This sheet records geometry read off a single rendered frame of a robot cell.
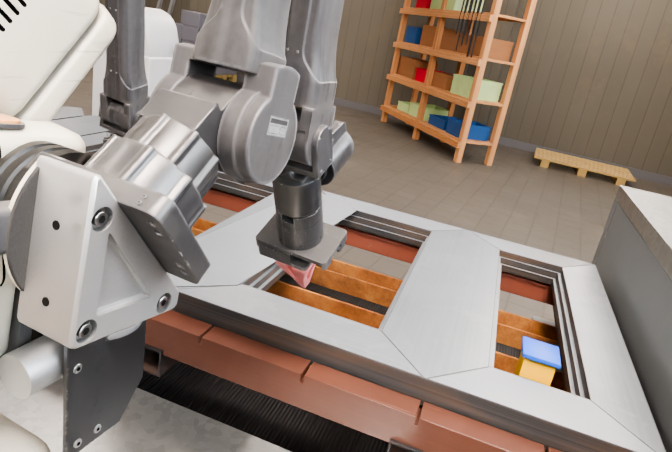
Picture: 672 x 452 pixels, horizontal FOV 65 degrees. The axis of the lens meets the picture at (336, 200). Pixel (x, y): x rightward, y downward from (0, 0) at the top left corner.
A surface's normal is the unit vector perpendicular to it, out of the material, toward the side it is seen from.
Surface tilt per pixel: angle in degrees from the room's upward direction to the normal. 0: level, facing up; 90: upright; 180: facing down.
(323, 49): 85
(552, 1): 90
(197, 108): 37
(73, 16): 90
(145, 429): 0
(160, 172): 55
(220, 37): 80
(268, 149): 90
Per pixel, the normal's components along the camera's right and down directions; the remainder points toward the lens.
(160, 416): 0.17, -0.94
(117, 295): 0.90, 0.28
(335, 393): -0.32, 0.25
